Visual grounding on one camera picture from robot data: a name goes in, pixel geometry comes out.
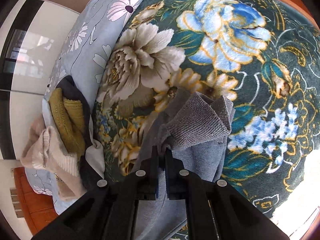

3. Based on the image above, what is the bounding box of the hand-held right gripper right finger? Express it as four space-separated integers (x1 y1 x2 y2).
164 150 291 240

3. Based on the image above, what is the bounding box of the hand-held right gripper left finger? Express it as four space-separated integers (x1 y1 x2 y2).
31 145 160 240

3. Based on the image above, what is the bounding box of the grey sweatshirt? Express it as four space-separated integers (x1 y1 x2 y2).
129 87 236 240

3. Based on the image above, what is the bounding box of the white shirt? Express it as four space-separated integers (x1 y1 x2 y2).
84 119 106 178

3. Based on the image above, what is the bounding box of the olive yellow knit sweater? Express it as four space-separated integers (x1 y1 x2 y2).
48 89 87 153

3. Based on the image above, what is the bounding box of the beige cartoon print sweater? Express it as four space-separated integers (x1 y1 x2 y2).
20 116 85 202

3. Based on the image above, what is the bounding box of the teal floral plush blanket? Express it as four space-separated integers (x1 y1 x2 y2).
93 0 320 240

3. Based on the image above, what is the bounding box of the dark garment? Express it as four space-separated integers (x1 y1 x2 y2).
56 76 101 186

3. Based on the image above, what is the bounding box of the light blue floral duvet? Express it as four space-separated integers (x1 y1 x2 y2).
24 0 157 216

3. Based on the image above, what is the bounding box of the white wardrobe with black stripe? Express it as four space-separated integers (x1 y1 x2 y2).
0 0 83 161

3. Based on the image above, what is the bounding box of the wooden bed frame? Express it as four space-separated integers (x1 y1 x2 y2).
13 0 320 232

